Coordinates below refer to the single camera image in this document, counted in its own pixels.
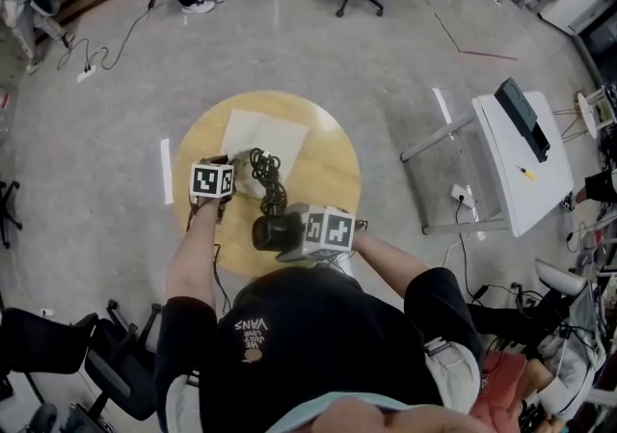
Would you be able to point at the round wooden table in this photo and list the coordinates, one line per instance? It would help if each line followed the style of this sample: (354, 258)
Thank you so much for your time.
(328, 170)

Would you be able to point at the white floor socket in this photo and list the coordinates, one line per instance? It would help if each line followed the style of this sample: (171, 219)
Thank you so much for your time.
(462, 195)

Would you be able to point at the white cloth pouch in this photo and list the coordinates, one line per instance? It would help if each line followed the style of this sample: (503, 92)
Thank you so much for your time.
(270, 132)

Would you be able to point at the person's light blue face mask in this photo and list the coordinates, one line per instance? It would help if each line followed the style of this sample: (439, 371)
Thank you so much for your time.
(308, 414)

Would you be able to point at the dark teal flat box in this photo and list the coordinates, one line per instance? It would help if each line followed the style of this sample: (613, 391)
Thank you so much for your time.
(516, 103)

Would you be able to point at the yellow screwdriver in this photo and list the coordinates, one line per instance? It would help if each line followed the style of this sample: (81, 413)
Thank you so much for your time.
(528, 174)

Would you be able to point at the white desk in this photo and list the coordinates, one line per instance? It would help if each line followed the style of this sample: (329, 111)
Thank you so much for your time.
(530, 199)

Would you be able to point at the white round side table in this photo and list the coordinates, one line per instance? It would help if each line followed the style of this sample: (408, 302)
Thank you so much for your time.
(588, 115)

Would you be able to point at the person's left forearm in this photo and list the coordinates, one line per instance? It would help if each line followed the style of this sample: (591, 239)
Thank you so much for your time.
(193, 257)

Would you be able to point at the person's light grey shorts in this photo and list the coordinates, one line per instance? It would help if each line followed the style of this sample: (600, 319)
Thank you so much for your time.
(455, 373)

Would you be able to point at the person's black t-shirt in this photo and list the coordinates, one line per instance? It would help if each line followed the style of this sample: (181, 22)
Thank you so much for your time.
(328, 354)

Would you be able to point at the black hair dryer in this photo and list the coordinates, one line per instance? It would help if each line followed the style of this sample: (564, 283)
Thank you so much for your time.
(275, 233)

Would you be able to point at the white power strip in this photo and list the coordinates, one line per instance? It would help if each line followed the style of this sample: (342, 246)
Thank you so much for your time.
(87, 74)

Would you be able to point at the person's right forearm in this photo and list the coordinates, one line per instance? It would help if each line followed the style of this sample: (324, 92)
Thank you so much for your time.
(390, 262)

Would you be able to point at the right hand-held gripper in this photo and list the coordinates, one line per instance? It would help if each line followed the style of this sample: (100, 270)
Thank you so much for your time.
(337, 231)

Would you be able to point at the person's face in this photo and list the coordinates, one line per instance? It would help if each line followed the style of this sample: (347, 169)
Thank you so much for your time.
(381, 416)

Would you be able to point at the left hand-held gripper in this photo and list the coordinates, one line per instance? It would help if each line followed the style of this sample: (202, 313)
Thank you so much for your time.
(209, 180)

